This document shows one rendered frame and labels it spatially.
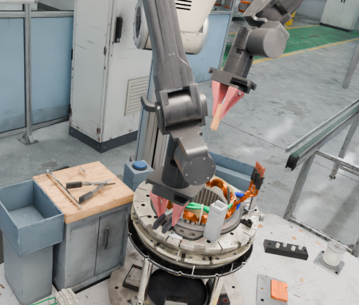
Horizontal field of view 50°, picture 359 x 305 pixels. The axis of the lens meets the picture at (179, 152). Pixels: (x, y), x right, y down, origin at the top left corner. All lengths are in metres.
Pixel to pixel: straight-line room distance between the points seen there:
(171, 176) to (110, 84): 2.47
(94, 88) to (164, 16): 2.62
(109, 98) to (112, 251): 2.18
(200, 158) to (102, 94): 2.60
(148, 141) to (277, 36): 0.70
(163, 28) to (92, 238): 0.61
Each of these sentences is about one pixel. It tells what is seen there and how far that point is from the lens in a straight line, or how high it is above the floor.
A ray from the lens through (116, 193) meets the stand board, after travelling 1.03.
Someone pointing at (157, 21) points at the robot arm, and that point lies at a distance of 0.64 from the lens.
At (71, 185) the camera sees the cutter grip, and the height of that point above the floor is 1.09.
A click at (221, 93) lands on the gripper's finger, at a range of 0.91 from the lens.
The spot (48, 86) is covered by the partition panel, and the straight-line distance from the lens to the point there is 3.46.
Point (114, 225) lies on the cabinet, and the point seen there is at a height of 0.97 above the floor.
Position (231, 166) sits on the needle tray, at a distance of 1.32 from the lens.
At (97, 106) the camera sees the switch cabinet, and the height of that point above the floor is 0.41.
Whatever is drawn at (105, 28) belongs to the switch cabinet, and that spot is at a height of 1.04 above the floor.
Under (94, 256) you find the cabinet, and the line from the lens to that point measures 1.10.
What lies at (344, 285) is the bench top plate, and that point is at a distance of 1.44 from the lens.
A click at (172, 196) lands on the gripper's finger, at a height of 1.25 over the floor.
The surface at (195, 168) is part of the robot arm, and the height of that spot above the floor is 1.35.
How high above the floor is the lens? 1.65
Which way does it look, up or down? 27 degrees down
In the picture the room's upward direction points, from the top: 11 degrees clockwise
